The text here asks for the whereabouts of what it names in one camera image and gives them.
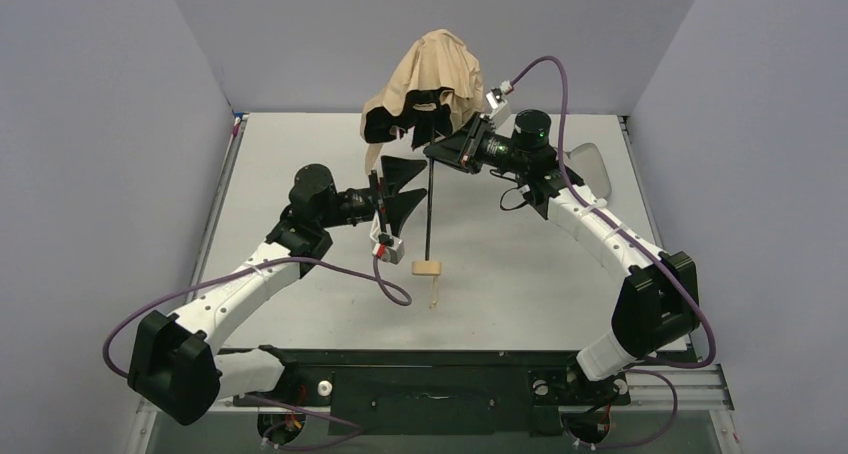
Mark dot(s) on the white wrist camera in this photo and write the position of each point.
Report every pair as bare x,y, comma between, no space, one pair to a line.
385,246
497,101

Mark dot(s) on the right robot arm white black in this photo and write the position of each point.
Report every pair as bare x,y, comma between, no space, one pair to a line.
658,291

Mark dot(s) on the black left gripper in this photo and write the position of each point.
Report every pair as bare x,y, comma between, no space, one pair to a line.
380,198

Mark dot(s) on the beige umbrella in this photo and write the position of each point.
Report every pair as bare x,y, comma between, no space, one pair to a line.
434,90

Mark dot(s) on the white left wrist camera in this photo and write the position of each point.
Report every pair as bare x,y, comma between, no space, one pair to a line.
385,246

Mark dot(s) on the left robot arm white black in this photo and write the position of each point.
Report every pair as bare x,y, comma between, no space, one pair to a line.
177,363

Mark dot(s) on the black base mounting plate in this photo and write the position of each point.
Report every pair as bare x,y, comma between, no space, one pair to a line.
444,392

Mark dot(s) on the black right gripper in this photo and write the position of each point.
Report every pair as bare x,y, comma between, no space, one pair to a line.
469,142

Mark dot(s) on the aluminium front rail frame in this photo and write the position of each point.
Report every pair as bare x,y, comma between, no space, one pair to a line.
670,411

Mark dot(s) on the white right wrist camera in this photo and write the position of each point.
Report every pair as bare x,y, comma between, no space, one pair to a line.
497,101

